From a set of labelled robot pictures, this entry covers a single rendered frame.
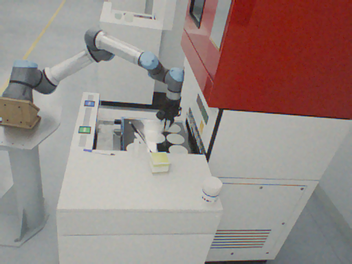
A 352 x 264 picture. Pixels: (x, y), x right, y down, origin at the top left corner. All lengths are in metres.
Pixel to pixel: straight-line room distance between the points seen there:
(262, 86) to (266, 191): 0.66
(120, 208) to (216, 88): 0.62
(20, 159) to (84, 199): 0.83
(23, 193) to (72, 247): 0.87
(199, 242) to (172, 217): 0.21
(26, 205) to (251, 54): 1.64
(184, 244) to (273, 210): 0.74
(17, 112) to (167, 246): 1.03
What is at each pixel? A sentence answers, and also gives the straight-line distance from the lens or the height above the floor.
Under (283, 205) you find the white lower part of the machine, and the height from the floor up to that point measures 0.62.
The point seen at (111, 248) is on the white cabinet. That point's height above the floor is 0.73.
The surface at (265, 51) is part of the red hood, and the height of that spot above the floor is 1.50.
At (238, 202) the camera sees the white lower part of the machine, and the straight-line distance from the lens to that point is 1.79.
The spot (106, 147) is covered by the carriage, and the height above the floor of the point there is 0.88.
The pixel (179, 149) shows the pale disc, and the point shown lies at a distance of 1.59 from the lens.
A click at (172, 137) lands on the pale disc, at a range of 1.67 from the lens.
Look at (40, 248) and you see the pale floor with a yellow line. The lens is 2.29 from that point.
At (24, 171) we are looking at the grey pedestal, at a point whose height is 0.52.
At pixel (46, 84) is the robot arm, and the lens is 1.91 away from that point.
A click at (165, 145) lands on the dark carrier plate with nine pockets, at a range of 1.60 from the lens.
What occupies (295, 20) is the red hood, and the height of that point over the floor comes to 1.63.
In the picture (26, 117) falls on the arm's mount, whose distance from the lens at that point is 1.80.
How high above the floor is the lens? 1.84
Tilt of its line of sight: 33 degrees down
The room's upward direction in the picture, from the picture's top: 12 degrees clockwise
